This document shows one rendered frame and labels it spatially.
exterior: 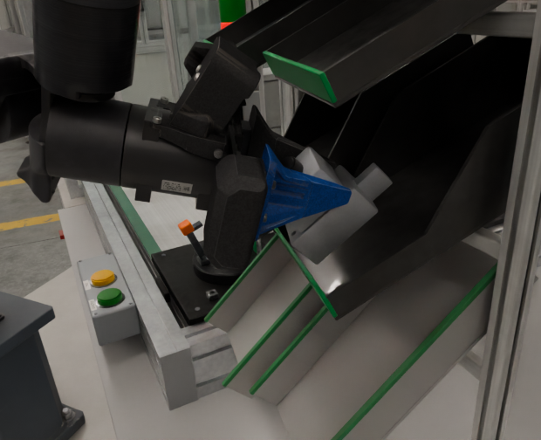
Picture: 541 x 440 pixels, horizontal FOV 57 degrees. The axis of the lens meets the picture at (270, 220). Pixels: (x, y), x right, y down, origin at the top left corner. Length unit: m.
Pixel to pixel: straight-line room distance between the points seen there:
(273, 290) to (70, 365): 0.42
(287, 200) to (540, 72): 0.18
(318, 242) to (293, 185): 0.06
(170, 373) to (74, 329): 0.31
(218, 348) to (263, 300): 0.14
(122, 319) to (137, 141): 0.57
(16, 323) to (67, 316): 0.37
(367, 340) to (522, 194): 0.23
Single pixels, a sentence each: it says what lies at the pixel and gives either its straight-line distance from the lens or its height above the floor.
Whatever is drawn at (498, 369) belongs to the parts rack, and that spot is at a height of 1.13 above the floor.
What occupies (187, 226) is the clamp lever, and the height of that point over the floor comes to 1.07.
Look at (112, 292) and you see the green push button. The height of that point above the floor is 0.97.
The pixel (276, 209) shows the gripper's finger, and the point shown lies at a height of 1.28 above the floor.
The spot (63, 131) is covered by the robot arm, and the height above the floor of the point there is 1.34.
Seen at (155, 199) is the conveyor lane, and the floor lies 0.92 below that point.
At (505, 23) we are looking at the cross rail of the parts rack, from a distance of 0.38.
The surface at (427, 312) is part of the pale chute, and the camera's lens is 0.51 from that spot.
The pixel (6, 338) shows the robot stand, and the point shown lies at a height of 1.06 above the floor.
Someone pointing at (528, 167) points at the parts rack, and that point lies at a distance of 0.38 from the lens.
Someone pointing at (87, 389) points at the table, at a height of 0.86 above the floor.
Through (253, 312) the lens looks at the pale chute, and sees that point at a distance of 0.68.
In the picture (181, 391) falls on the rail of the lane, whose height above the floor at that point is 0.89.
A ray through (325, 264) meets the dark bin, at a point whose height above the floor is 1.20.
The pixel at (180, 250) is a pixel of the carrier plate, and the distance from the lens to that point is 0.97.
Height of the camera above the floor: 1.42
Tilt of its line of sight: 25 degrees down
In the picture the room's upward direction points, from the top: 4 degrees counter-clockwise
